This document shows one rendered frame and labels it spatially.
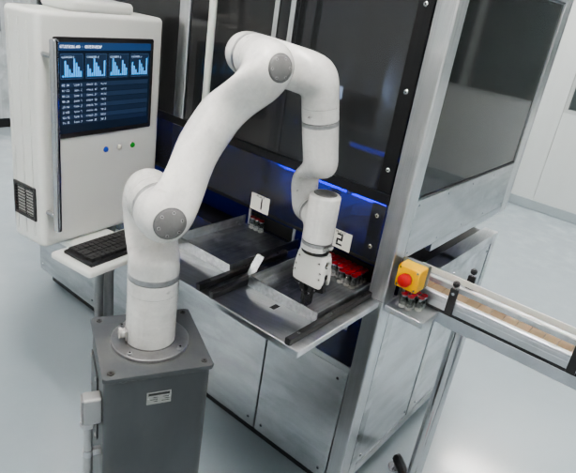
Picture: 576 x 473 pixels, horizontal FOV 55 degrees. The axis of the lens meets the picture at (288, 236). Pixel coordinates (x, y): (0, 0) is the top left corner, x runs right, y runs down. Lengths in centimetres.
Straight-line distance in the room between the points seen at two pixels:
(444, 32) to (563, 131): 471
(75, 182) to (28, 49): 44
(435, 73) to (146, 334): 97
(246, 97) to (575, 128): 517
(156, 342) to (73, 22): 101
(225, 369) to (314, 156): 122
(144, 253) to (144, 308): 13
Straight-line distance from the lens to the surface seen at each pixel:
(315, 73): 128
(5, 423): 255
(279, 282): 171
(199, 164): 120
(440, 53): 152
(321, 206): 140
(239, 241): 194
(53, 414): 255
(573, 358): 166
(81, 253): 192
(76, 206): 203
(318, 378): 199
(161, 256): 128
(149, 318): 134
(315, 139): 133
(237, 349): 222
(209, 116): 120
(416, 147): 155
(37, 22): 182
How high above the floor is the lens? 170
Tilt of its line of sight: 24 degrees down
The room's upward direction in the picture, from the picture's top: 9 degrees clockwise
